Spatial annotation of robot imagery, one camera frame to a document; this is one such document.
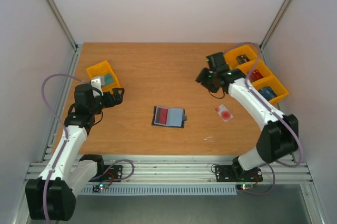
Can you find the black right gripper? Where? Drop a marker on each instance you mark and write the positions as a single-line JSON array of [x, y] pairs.
[[206, 79]]

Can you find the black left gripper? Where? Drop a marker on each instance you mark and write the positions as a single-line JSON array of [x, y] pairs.
[[111, 103]]

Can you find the teal credit card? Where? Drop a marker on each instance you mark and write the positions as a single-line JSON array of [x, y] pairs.
[[108, 79]]

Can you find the white card red circles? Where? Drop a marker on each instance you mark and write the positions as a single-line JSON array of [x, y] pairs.
[[223, 112]]

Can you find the black credit card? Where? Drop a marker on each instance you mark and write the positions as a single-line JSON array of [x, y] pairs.
[[242, 59]]

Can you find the red credit card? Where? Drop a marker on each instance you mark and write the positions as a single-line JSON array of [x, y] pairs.
[[256, 75]]

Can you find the blue leather card holder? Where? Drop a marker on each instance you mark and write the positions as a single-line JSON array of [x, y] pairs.
[[176, 118]]

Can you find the blue credit card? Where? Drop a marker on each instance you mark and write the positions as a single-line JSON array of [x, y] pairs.
[[267, 93]]

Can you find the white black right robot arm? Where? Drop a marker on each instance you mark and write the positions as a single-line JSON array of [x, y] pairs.
[[279, 132]]

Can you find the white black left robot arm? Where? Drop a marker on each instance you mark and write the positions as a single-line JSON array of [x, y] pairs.
[[52, 196]]

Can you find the yellow bin left side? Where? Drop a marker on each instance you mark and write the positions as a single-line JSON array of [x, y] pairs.
[[101, 69]]

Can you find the yellow bin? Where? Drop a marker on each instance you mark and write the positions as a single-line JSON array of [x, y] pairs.
[[101, 69], [230, 56], [276, 86], [246, 67]]

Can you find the yellow bin far right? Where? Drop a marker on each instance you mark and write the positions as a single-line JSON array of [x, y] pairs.
[[230, 56]]

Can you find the yellow bin middle right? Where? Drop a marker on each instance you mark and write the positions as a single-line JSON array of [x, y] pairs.
[[246, 67]]

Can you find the yellow bin near right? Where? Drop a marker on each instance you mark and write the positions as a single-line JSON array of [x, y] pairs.
[[276, 86]]

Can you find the left small circuit board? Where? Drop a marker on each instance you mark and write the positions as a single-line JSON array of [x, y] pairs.
[[99, 188]]

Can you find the small circuit board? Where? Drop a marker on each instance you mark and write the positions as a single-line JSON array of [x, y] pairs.
[[99, 188], [245, 186]]

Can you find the right small circuit board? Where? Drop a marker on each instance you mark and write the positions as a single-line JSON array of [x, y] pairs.
[[245, 186]]

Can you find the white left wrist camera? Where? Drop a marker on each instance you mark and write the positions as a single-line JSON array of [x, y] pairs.
[[98, 82]]

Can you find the left aluminium corner post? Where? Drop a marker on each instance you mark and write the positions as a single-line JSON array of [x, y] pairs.
[[62, 23]]

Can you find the aluminium corner post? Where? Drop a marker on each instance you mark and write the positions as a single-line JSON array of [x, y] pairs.
[[275, 23], [62, 23]]

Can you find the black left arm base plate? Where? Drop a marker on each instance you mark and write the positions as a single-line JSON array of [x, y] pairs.
[[115, 173]]

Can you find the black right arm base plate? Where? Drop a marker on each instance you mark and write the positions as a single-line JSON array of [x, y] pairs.
[[227, 173]]

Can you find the aluminium rail base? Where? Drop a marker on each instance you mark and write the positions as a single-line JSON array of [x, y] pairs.
[[195, 169]]

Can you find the right aluminium corner post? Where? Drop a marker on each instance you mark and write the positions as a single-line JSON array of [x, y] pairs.
[[275, 23]]

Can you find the grey slotted cable duct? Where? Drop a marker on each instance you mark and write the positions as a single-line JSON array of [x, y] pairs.
[[164, 190]]

